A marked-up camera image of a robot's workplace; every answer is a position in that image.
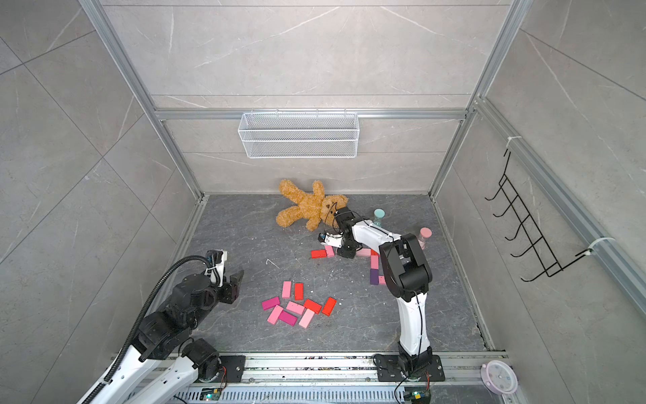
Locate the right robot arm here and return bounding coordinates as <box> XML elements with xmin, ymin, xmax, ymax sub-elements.
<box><xmin>319</xmin><ymin>207</ymin><xmax>432</xmax><ymax>375</ymax></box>

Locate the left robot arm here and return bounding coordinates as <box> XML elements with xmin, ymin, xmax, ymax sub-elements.
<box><xmin>79</xmin><ymin>271</ymin><xmax>244</xmax><ymax>403</ymax></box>

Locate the magenta block far left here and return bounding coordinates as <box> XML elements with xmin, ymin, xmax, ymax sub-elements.
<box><xmin>262</xmin><ymin>296</ymin><xmax>281</xmax><ymax>311</ymax></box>

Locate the magenta block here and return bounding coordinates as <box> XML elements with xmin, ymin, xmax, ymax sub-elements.
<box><xmin>279</xmin><ymin>311</ymin><xmax>299</xmax><ymax>327</ymax></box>
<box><xmin>262</xmin><ymin>296</ymin><xmax>281</xmax><ymax>311</ymax></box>

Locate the teal sand timer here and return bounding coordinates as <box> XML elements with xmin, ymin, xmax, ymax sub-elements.
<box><xmin>373</xmin><ymin>209</ymin><xmax>385</xmax><ymax>227</ymax></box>

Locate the brown teddy bear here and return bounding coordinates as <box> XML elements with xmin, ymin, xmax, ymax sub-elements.
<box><xmin>276</xmin><ymin>179</ymin><xmax>348</xmax><ymax>232</ymax></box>

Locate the magenta block lower left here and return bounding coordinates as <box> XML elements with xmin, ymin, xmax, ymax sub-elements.
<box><xmin>279</xmin><ymin>311</ymin><xmax>299</xmax><ymax>327</ymax></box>

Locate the pink sand timer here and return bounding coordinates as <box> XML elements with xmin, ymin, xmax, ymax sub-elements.
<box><xmin>417</xmin><ymin>227</ymin><xmax>432</xmax><ymax>250</ymax></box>

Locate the lilac round clock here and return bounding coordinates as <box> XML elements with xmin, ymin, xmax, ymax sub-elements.
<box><xmin>480</xmin><ymin>360</ymin><xmax>519</xmax><ymax>396</ymax></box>

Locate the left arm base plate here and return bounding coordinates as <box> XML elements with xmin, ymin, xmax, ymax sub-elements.
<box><xmin>200</xmin><ymin>355</ymin><xmax>247</xmax><ymax>383</ymax></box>

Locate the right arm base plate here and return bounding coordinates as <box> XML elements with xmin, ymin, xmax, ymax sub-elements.
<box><xmin>372</xmin><ymin>353</ymin><xmax>446</xmax><ymax>382</ymax></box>

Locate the white wire mesh basket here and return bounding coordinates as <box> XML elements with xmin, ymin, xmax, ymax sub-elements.
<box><xmin>238</xmin><ymin>112</ymin><xmax>360</xmax><ymax>159</ymax></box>

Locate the left black cable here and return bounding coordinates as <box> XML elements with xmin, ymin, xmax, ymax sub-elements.
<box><xmin>85</xmin><ymin>254</ymin><xmax>218</xmax><ymax>404</ymax></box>

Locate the black wire hook rack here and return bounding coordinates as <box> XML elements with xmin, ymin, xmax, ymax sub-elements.
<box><xmin>484</xmin><ymin>149</ymin><xmax>594</xmax><ymax>283</ymax></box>

